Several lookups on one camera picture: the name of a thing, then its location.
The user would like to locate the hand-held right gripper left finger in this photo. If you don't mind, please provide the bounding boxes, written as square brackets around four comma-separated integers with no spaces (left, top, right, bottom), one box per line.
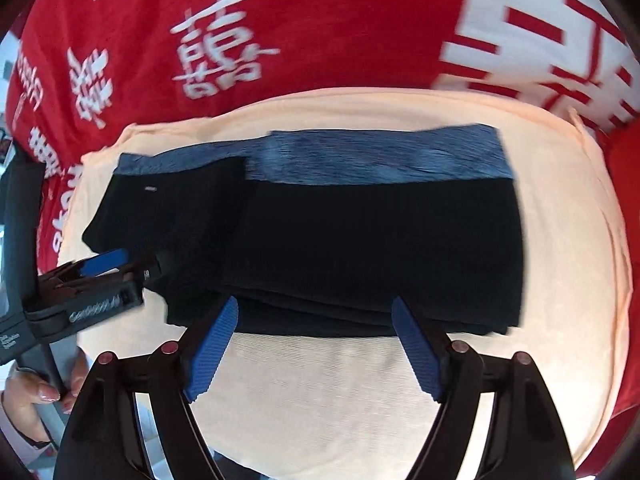
[57,295,241,480]

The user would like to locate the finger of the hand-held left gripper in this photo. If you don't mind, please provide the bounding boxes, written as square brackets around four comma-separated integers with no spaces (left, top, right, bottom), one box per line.
[90,252,174,287]
[37,248,130,287]

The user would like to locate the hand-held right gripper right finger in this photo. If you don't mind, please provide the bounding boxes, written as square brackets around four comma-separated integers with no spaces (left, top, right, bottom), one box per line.
[391,296,576,480]

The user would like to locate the black pants with blue stripes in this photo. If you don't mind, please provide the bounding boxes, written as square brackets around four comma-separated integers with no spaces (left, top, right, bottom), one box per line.
[82,122,526,338]

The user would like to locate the person's left hand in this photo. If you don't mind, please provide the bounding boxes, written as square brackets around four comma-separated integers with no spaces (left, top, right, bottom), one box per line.
[2,347,91,413]

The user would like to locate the peach cloth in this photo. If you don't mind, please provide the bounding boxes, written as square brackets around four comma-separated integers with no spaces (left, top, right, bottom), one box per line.
[65,87,633,480]

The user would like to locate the red printed blanket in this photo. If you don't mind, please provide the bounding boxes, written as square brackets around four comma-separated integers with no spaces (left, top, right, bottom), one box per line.
[5,0,640,480]

